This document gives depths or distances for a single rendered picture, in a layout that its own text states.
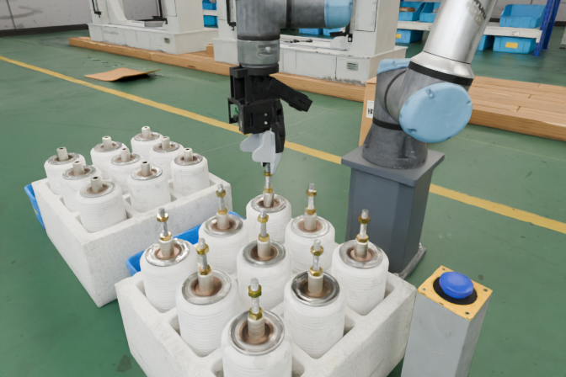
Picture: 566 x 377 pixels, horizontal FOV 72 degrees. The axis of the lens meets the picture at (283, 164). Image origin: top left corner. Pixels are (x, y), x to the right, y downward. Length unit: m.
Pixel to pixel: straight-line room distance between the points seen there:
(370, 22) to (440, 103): 1.89
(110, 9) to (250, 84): 4.39
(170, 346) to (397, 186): 0.55
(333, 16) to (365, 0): 1.91
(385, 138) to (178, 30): 3.15
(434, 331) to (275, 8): 0.52
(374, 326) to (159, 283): 0.36
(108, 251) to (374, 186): 0.62
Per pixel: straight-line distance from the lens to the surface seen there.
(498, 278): 1.16
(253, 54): 0.68
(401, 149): 0.89
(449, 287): 0.55
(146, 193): 0.98
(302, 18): 0.68
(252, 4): 0.67
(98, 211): 0.95
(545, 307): 1.12
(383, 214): 0.94
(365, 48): 2.61
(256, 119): 0.70
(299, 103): 0.75
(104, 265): 0.98
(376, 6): 2.56
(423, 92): 0.72
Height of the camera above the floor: 0.67
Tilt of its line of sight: 25 degrees down
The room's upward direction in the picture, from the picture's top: straight up
